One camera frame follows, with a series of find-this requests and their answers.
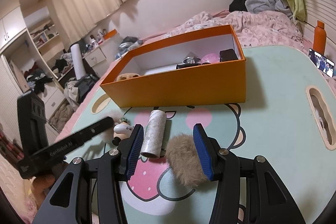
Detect brown fur pompom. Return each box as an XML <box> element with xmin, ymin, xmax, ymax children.
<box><xmin>165</xmin><ymin>133</ymin><xmax>208</xmax><ymax>188</ymax></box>

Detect pink heart-shaped object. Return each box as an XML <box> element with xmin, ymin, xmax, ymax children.
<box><xmin>201</xmin><ymin>53</ymin><xmax>220</xmax><ymax>64</ymax></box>

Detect person's left hand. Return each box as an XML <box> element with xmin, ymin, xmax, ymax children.
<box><xmin>31</xmin><ymin>174</ymin><xmax>55</xmax><ymax>209</ymax></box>

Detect white fluffy pompom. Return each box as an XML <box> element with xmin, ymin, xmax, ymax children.
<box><xmin>101</xmin><ymin>110</ymin><xmax>123</xmax><ymax>143</ymax></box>

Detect lint roller refill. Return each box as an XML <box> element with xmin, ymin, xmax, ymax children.
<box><xmin>141</xmin><ymin>110</ymin><xmax>167</xmax><ymax>159</ymax></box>

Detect beige plush toy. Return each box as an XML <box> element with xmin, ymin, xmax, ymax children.
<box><xmin>116</xmin><ymin>73</ymin><xmax>140</xmax><ymax>81</ymax></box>

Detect orange cardboard box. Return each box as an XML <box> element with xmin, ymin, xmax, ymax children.
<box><xmin>100</xmin><ymin>25</ymin><xmax>246</xmax><ymax>107</ymax></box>

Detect white shelf unit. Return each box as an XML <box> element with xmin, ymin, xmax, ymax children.
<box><xmin>1</xmin><ymin>6</ymin><xmax>66</xmax><ymax>119</ymax></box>

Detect white paper roll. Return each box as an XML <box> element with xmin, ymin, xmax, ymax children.
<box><xmin>70</xmin><ymin>43</ymin><xmax>86</xmax><ymax>80</ymax></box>

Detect metal round object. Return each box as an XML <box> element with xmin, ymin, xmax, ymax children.
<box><xmin>176</xmin><ymin>56</ymin><xmax>201</xmax><ymax>69</ymax></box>

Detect white drawer cabinet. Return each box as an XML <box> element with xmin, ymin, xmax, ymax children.
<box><xmin>84</xmin><ymin>40</ymin><xmax>118</xmax><ymax>77</ymax></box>

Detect small black box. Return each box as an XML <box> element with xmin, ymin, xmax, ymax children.
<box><xmin>219</xmin><ymin>49</ymin><xmax>239</xmax><ymax>62</ymax></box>

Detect folded clothes on bed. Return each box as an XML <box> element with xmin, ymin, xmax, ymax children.
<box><xmin>116</xmin><ymin>36</ymin><xmax>143</xmax><ymax>59</ymax></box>

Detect small orange box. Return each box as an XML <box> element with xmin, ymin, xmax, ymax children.
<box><xmin>104</xmin><ymin>29</ymin><xmax>118</xmax><ymax>40</ymax></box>

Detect pink floral duvet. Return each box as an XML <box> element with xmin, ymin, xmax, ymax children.
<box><xmin>161</xmin><ymin>11</ymin><xmax>312</xmax><ymax>54</ymax></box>

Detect smartphone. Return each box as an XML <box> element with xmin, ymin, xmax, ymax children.
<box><xmin>308</xmin><ymin>48</ymin><xmax>335</xmax><ymax>77</ymax></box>

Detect black clothing on bed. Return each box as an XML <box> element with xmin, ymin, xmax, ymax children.
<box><xmin>229</xmin><ymin>0</ymin><xmax>247</xmax><ymax>12</ymax></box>

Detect grey clothing pile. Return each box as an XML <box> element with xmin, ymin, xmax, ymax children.
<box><xmin>245</xmin><ymin>0</ymin><xmax>293</xmax><ymax>18</ymax></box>

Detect orange water bottle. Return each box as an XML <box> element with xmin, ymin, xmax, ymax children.
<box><xmin>313</xmin><ymin>20</ymin><xmax>327</xmax><ymax>55</ymax></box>

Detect cartoon figure keychain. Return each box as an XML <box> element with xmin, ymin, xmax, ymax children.
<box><xmin>112</xmin><ymin>118</ymin><xmax>133</xmax><ymax>146</ymax></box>

